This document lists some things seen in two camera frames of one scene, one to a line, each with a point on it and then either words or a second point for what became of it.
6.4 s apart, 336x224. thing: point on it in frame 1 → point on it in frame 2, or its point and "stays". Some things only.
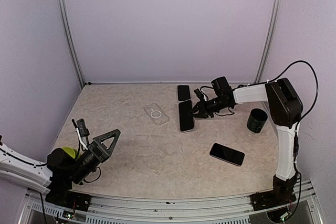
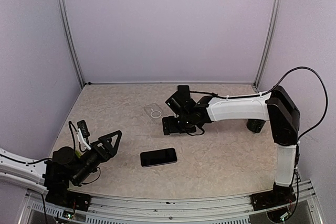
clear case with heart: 156,114 stays
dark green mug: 256,120 stays
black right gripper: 201,106 → 169,127
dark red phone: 224,153 → 158,157
